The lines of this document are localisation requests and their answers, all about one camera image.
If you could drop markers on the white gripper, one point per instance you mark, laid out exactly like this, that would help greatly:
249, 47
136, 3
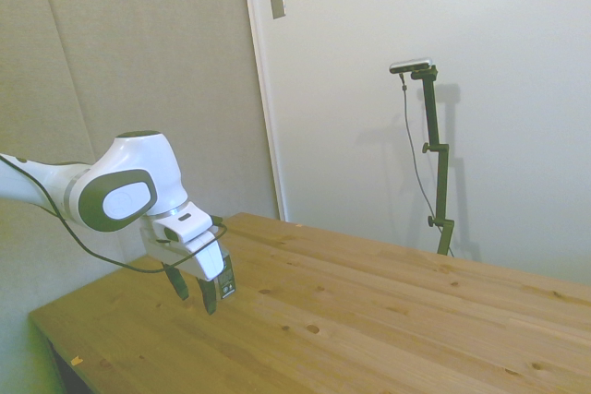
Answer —
205, 262

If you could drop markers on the white door frame trim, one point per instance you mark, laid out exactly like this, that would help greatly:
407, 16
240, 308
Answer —
263, 85

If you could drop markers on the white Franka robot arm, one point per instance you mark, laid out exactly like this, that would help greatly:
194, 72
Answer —
129, 163

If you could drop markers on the dark green camera stand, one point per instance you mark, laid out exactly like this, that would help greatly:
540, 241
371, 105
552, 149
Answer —
441, 168

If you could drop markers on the grey wall switch plate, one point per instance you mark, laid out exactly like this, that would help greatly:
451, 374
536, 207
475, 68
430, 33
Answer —
277, 2

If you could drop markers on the small orange tape scrap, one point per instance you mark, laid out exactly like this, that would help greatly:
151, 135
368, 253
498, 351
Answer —
76, 360

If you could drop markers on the silver exterior camera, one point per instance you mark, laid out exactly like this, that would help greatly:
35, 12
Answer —
411, 64

